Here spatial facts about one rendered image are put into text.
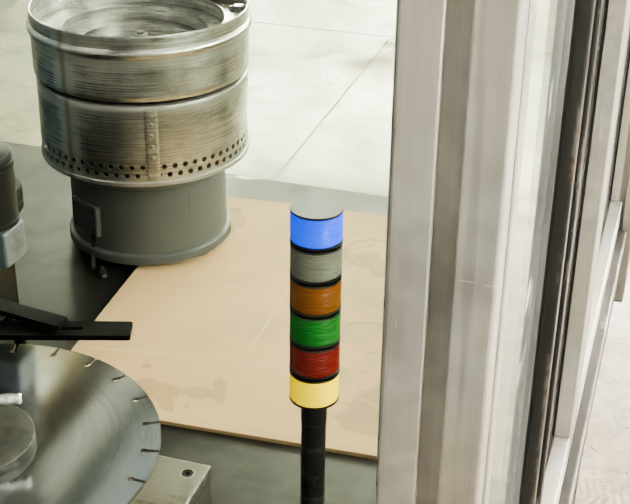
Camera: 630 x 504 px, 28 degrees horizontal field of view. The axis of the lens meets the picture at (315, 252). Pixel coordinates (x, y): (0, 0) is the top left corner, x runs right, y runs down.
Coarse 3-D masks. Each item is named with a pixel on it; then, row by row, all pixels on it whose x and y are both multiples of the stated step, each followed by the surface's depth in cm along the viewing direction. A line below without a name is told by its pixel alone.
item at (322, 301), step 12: (300, 288) 106; (312, 288) 106; (324, 288) 106; (336, 288) 107; (300, 300) 107; (312, 300) 106; (324, 300) 106; (336, 300) 107; (300, 312) 107; (312, 312) 107; (324, 312) 107
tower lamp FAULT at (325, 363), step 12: (300, 348) 109; (336, 348) 110; (300, 360) 109; (312, 360) 109; (324, 360) 109; (336, 360) 110; (300, 372) 110; (312, 372) 110; (324, 372) 110; (336, 372) 111
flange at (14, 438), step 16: (0, 416) 111; (16, 416) 112; (0, 432) 109; (16, 432) 109; (32, 432) 110; (0, 448) 107; (16, 448) 107; (32, 448) 109; (0, 464) 106; (16, 464) 107
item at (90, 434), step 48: (0, 384) 118; (48, 384) 118; (96, 384) 118; (48, 432) 111; (96, 432) 111; (144, 432) 111; (0, 480) 105; (48, 480) 105; (96, 480) 105; (144, 480) 105
